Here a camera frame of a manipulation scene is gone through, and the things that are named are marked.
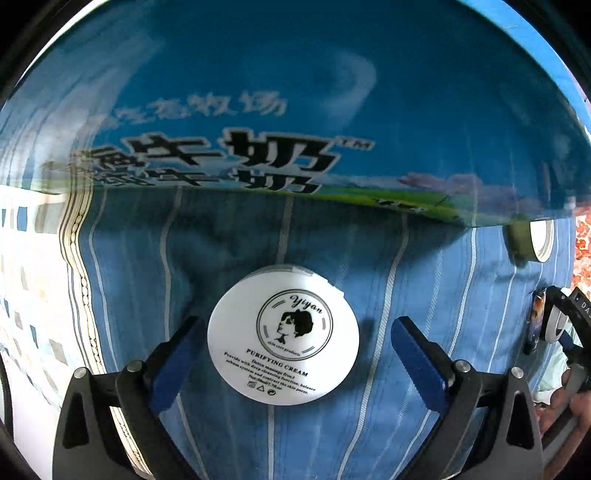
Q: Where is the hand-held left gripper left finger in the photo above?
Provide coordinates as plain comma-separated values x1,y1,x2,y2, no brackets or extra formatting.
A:
52,315,204,480

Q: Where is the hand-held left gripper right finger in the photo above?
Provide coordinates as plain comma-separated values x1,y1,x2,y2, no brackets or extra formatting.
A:
390,316,546,480

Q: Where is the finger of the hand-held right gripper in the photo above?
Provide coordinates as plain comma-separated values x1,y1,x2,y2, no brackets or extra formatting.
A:
523,289,548,356

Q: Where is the white round cream jar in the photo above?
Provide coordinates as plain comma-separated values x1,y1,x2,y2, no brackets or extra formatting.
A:
207,264,360,407

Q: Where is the person's right hand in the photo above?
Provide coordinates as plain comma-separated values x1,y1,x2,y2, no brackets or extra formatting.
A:
536,369,591,446

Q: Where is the pale green cloth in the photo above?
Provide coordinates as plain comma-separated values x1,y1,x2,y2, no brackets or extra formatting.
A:
534,340,572,407

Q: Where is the orange patterned cloth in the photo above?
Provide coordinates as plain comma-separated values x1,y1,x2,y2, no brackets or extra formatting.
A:
573,214,591,296

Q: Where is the green tape roll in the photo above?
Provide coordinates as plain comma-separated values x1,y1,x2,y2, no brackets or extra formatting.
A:
505,219,555,264

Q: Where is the blue striped bedsheet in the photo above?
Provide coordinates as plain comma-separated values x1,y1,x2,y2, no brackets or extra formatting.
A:
0,184,579,480

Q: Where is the blue milk carton box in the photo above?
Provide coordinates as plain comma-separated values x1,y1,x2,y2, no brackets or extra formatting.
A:
0,0,591,230

